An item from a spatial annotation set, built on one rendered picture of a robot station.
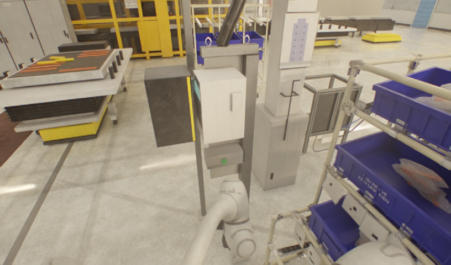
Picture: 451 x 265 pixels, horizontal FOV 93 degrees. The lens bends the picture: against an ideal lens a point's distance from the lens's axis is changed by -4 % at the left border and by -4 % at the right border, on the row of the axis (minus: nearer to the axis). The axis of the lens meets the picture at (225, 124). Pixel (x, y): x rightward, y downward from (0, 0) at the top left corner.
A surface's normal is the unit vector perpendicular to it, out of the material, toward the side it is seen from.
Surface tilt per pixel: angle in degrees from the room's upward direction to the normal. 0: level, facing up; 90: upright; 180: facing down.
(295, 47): 90
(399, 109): 98
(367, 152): 90
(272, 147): 90
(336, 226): 3
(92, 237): 0
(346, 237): 3
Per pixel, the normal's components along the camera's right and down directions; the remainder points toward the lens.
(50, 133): 0.27, 0.48
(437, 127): -0.94, 0.28
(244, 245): 0.13, -0.16
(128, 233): 0.00, -0.86
